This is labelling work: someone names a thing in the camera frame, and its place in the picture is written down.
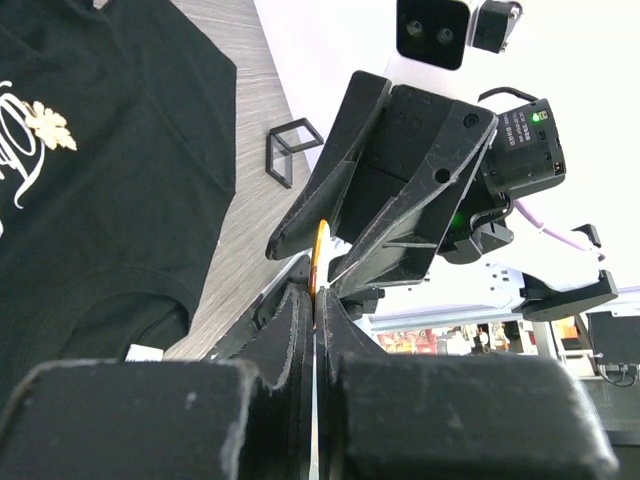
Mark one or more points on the right black display box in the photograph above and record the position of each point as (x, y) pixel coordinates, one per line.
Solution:
(280, 153)

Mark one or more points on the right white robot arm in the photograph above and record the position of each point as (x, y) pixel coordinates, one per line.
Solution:
(504, 245)

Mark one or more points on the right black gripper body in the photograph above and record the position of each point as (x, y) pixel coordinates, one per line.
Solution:
(405, 126)

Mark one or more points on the black floral print t-shirt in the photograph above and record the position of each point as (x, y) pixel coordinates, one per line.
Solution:
(118, 166)

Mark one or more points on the white garment label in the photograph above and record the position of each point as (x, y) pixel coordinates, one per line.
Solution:
(141, 353)

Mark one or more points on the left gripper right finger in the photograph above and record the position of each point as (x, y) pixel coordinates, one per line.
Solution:
(396, 416)

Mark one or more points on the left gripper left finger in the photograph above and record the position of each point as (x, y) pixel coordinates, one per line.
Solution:
(246, 417)

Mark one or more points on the round orange brooch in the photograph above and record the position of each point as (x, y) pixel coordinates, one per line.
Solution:
(320, 259)

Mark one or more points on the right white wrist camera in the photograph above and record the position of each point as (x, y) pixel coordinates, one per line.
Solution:
(432, 32)

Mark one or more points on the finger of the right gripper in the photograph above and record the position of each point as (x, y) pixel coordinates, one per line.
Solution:
(324, 193)
(399, 244)

